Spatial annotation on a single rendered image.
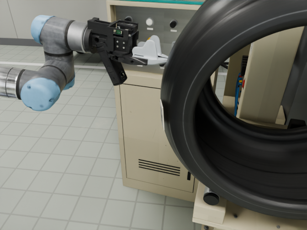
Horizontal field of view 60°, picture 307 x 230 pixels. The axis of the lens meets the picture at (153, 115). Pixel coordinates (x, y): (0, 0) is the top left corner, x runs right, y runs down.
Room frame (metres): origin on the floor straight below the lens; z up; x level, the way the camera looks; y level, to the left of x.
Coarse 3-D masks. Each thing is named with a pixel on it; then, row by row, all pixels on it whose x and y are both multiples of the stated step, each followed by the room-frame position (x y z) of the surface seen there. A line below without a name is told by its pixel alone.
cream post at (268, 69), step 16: (288, 32) 0.80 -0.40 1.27; (256, 48) 0.82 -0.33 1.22; (272, 48) 0.81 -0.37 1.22; (288, 48) 0.80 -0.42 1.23; (256, 64) 0.82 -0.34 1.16; (272, 64) 0.81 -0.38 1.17; (288, 64) 0.79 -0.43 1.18; (256, 80) 0.82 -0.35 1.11; (272, 80) 0.80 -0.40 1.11; (240, 96) 0.94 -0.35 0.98; (256, 96) 0.82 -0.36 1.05; (272, 96) 0.80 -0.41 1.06; (240, 112) 0.83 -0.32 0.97; (256, 112) 0.81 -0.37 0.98; (272, 112) 0.80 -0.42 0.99
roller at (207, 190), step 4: (208, 188) 0.51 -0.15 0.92; (204, 192) 0.51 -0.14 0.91; (208, 192) 0.50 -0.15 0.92; (212, 192) 0.50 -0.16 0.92; (204, 196) 0.50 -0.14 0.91; (208, 196) 0.49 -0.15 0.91; (212, 196) 0.49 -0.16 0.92; (216, 196) 0.49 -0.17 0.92; (204, 200) 0.49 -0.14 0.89; (208, 200) 0.49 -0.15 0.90; (212, 200) 0.49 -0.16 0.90; (216, 200) 0.49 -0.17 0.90; (212, 204) 0.49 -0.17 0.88
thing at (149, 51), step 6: (150, 42) 0.61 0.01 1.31; (138, 48) 0.62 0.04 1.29; (144, 48) 0.61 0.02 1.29; (150, 48) 0.61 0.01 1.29; (138, 54) 0.62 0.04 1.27; (144, 54) 0.61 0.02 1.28; (150, 54) 0.61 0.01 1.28; (156, 54) 0.61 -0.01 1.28; (150, 60) 0.60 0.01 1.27; (156, 60) 0.60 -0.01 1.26; (162, 60) 0.60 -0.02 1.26
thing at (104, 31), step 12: (96, 24) 0.65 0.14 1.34; (108, 24) 0.64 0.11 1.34; (120, 24) 0.66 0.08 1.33; (132, 24) 0.67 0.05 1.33; (84, 36) 0.64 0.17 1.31; (96, 36) 0.66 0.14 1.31; (108, 36) 0.62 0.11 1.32; (120, 36) 0.63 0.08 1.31; (132, 36) 0.65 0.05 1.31; (108, 48) 0.62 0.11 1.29; (120, 48) 0.63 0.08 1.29; (132, 48) 0.65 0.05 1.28
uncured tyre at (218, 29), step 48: (240, 0) 0.48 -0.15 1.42; (288, 0) 0.44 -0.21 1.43; (192, 48) 0.49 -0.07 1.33; (240, 48) 0.45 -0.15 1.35; (192, 96) 0.47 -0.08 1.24; (192, 144) 0.47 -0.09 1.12; (240, 144) 0.69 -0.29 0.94; (288, 144) 0.66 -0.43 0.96; (240, 192) 0.43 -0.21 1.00; (288, 192) 0.50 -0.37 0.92
